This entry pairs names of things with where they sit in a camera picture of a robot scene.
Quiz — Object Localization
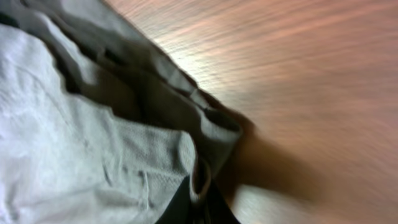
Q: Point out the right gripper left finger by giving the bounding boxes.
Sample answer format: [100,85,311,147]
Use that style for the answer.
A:
[155,176,192,224]

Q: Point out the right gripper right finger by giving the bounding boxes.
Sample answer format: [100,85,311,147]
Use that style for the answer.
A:
[205,180,240,224]

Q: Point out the grey shorts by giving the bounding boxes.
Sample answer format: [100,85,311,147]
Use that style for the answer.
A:
[1,0,242,223]

